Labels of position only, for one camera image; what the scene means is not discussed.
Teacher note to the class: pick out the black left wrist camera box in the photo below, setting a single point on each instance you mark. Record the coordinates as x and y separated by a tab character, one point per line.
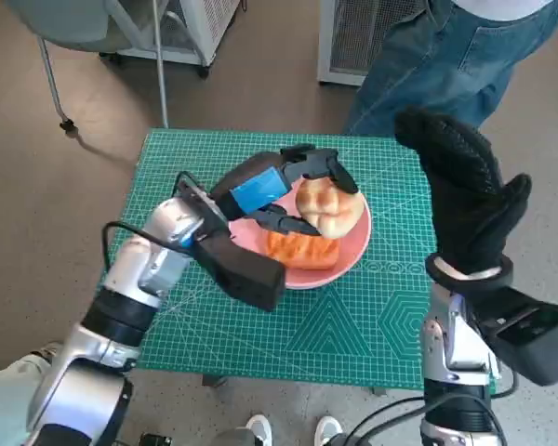
246	274

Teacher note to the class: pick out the person in pale trousers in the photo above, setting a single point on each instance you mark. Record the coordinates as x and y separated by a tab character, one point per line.
4	395

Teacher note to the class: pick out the rectangular striped toy bread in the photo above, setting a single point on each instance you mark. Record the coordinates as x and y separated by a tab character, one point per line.
307	253

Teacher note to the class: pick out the person in blue trousers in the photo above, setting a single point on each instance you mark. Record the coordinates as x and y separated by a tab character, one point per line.
446	65

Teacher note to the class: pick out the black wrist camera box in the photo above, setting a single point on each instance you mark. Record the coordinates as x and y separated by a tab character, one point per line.
246	274
530	339

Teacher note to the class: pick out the round toy bread bun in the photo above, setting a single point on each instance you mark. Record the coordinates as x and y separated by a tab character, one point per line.
328	206

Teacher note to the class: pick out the green cutting mat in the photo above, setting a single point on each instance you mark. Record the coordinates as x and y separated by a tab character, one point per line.
214	334

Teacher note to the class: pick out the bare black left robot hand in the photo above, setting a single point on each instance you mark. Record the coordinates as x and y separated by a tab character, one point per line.
256	186

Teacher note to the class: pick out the wide white mesh cabinet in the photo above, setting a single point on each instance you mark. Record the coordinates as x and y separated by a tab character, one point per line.
349	42

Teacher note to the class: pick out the white mesh cabinet on casters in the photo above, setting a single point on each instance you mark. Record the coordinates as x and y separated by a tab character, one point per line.
204	23

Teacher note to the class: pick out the thin metal pole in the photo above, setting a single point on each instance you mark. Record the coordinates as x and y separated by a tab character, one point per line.
160	69

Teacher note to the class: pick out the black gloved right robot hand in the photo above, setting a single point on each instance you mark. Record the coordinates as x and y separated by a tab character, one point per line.
469	209

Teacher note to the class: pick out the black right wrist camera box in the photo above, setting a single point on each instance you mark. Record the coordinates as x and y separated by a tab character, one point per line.
530	339

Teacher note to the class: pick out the grey chair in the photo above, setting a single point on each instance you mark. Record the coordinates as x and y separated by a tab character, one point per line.
74	23

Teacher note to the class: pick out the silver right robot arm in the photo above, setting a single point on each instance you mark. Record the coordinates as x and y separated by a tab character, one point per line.
455	353

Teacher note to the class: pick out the pink bowl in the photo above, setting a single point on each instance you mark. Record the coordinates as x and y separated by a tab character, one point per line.
353	241

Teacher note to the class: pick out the grey table leg bracket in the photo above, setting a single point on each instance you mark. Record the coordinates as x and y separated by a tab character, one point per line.
214	380
380	391

